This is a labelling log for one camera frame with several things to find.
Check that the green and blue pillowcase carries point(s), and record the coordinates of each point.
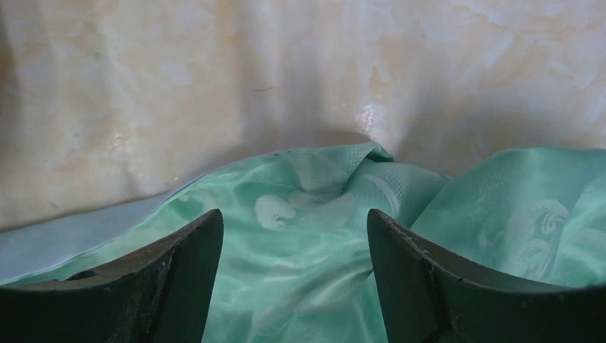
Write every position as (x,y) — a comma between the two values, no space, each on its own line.
(295,264)

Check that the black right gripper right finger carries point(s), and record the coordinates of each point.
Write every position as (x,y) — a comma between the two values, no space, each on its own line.
(430,294)

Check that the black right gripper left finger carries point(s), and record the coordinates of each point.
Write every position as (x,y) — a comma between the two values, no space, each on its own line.
(158,293)

